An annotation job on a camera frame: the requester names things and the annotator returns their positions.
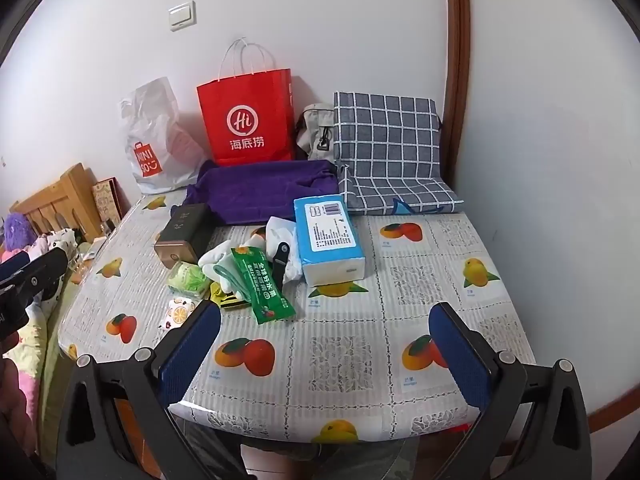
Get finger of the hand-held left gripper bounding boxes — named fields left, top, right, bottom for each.
left=0, top=248, right=69, bottom=310

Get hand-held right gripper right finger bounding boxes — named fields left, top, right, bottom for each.
left=417, top=301, right=603, bottom=480

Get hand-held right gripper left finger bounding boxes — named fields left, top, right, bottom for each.
left=55, top=300, right=243, bottom=480

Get yellow sock with black stripes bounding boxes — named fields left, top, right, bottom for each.
left=210, top=282, right=251, bottom=311

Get green snack packet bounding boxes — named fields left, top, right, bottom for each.
left=230, top=246, right=297, bottom=325

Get white cotton gloves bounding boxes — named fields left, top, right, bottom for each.
left=250, top=216, right=303, bottom=286

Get person's left hand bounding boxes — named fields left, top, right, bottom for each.
left=0, top=360, right=37, bottom=458

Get orange-print small packet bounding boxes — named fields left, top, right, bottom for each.
left=161, top=297, right=197, bottom=330

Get purple plush toy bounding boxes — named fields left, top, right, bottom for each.
left=0, top=212, right=33, bottom=251

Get wooden headboard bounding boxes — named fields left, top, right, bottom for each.
left=10, top=162, right=103, bottom=243

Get patterned flat box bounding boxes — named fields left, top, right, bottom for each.
left=91, top=178, right=122, bottom=233

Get fruit-print tablecloth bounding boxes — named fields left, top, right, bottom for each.
left=57, top=195, right=538, bottom=446

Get dark green tin box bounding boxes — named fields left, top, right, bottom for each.
left=153, top=203, right=217, bottom=266

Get blue tissue pack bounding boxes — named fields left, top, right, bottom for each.
left=293, top=195, right=367, bottom=286

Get purple towel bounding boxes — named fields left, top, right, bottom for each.
left=185, top=159, right=340, bottom=226

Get white plastic shopping bag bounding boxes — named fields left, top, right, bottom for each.
left=117, top=76, right=208, bottom=196

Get grey checked cushion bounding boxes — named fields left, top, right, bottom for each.
left=332, top=91, right=465, bottom=216

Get red paper bag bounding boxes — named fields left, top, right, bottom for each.
left=196, top=37, right=296, bottom=167

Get beige fabric bag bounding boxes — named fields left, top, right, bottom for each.
left=294, top=104, right=336, bottom=162

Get white light switch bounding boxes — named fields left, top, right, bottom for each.
left=167, top=2, right=197, bottom=32

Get brown wooden door frame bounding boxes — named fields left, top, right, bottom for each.
left=442, top=0, right=473, bottom=188

